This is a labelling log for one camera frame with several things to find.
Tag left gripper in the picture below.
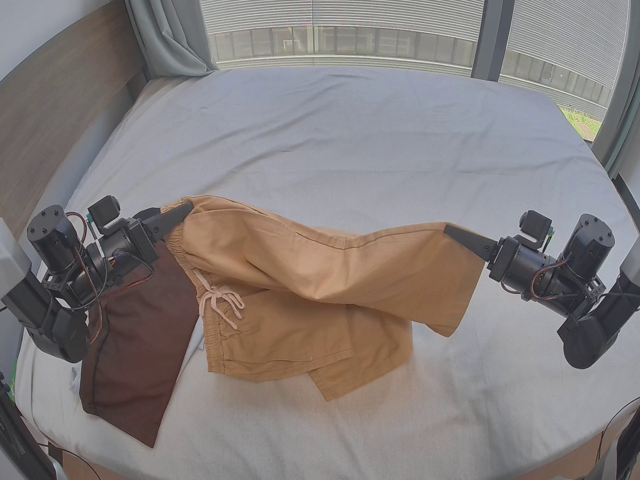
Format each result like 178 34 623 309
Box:
99 215 164 272

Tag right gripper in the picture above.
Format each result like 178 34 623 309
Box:
482 237 544 297

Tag tan trousers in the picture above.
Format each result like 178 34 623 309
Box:
165 195 488 402

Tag bed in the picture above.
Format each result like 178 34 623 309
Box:
0 0 640 480

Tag dark brown garment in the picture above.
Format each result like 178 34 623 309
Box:
79 243 201 449

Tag grey-green curtain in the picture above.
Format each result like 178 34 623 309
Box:
591 0 640 181
119 0 221 79

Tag window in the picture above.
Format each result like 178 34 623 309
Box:
191 0 632 144

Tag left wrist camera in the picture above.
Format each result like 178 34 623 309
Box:
86 195 125 236

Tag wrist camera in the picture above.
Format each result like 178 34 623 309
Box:
519 210 555 249
86 195 125 236

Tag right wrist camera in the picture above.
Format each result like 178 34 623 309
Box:
519 210 555 249

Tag black cable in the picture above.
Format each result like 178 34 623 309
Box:
36 429 98 475

